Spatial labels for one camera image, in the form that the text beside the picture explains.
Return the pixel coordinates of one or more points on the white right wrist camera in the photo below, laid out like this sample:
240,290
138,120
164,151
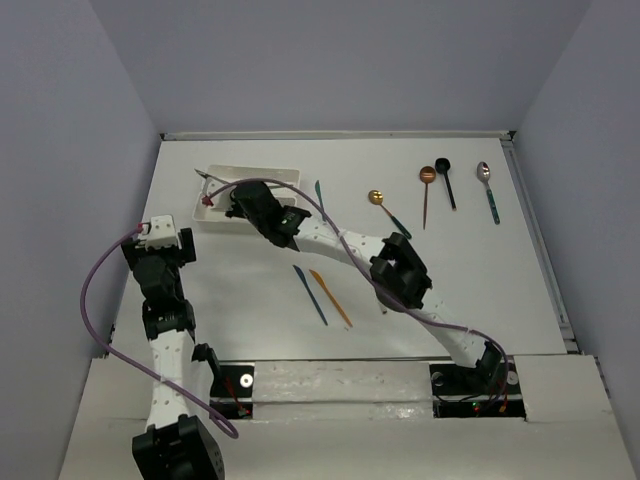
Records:
215,196

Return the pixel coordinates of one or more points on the steel knife pink handle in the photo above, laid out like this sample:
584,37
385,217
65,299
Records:
208,176

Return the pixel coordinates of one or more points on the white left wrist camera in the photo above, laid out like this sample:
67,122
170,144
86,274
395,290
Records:
159,233

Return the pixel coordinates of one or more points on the gold spoon green handle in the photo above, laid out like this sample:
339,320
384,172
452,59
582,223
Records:
377,198

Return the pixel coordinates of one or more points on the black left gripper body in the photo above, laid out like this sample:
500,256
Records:
170,256

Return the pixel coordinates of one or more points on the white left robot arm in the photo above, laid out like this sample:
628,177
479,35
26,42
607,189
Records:
176,444

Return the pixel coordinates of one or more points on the teal plastic knife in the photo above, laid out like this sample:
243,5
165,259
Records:
318,191

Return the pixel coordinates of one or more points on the white near tray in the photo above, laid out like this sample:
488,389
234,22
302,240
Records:
213,218

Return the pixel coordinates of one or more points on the silver spoon teal handle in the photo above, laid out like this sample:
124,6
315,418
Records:
483,174

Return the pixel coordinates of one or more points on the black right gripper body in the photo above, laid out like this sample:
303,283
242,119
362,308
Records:
238,210

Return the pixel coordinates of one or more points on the orange plastic knife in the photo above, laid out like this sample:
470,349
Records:
321,282

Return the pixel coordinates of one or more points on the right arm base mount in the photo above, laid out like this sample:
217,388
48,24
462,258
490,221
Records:
457,394

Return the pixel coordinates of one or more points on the black spoon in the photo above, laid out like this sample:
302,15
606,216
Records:
443,166

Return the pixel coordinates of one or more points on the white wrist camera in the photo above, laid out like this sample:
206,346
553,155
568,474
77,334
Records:
215,196
159,233

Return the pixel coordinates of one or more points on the blue plastic knife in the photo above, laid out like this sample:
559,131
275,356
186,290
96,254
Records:
313,299

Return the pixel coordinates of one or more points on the copper spoon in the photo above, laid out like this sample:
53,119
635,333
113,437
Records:
427,175

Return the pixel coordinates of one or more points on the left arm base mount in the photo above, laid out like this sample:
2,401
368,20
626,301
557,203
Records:
232,393

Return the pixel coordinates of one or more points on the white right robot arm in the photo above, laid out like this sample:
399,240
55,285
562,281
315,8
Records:
390,265

